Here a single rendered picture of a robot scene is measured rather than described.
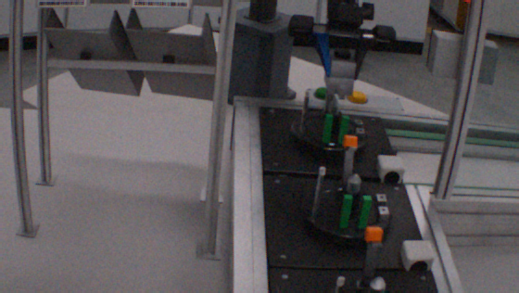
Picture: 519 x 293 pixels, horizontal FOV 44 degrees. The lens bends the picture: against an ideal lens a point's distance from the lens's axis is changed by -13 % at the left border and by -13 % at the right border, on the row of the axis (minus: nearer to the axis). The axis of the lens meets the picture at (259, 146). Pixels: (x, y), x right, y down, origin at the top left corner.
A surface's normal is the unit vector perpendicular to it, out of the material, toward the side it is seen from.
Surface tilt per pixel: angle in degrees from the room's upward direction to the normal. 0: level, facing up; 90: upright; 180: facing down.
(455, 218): 90
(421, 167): 0
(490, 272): 0
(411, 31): 90
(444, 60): 90
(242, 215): 0
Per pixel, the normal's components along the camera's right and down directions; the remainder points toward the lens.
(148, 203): 0.10, -0.87
